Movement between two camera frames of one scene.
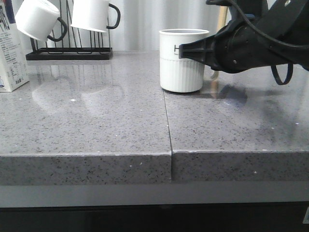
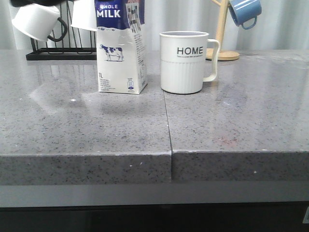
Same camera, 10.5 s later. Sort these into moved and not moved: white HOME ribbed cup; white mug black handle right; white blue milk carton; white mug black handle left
Moved: white blue milk carton
Not moved: white HOME ribbed cup; white mug black handle left; white mug black handle right
